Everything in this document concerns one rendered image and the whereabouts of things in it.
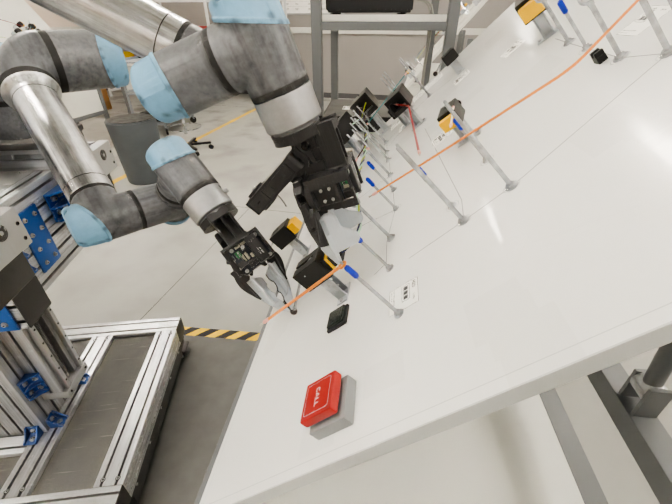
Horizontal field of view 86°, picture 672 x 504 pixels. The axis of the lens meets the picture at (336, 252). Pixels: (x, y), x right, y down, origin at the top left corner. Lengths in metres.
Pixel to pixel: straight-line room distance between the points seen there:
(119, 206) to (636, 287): 0.70
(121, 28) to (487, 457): 0.88
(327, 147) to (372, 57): 7.63
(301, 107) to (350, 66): 7.73
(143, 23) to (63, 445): 1.42
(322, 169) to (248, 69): 0.15
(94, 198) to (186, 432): 1.25
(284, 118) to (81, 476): 1.38
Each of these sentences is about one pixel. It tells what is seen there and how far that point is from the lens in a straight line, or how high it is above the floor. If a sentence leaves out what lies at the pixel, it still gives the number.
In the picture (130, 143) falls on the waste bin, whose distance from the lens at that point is 4.08.
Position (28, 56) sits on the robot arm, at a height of 1.39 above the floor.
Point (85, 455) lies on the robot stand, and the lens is 1.64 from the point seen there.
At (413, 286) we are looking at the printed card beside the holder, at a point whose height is 1.16.
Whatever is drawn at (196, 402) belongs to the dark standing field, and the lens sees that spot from 1.86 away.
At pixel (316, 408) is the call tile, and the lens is 0.43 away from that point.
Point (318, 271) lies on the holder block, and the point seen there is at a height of 1.12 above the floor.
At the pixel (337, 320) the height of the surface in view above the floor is 1.07.
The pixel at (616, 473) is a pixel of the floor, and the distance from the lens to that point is 1.93.
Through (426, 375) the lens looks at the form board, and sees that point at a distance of 0.39.
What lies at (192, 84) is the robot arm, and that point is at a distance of 0.47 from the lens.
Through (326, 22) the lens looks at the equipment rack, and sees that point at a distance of 1.43.
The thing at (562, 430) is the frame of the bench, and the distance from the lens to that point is 0.87.
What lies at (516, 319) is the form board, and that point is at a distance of 0.36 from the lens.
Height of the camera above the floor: 1.46
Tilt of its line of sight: 33 degrees down
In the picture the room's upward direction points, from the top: straight up
